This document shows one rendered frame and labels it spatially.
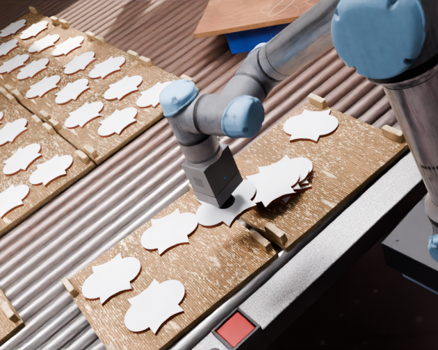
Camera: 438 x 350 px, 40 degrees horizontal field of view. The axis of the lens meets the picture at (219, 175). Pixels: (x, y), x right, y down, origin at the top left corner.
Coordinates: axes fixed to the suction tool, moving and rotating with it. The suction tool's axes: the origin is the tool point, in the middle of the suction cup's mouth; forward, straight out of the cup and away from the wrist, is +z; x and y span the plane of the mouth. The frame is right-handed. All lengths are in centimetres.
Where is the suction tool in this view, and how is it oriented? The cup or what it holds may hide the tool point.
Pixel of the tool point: (227, 205)
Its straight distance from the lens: 132.1
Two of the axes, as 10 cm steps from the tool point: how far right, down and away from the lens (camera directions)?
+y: -5.9, 6.6, -4.6
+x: 7.4, 2.3, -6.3
